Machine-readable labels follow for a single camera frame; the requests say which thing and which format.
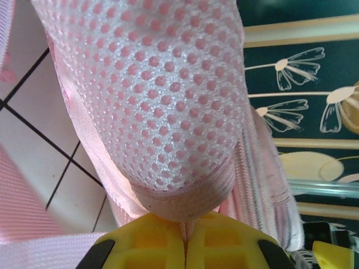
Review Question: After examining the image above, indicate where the pink student backpack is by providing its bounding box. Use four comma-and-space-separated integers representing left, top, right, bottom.
0, 0, 306, 269

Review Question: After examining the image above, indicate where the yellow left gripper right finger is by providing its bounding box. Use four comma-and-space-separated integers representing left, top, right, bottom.
185, 211, 289, 269

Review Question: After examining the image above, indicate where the aluminium corner post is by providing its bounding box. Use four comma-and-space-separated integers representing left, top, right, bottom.
287, 179, 359, 198

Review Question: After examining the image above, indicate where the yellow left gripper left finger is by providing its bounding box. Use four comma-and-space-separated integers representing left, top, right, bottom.
81, 214, 187, 269

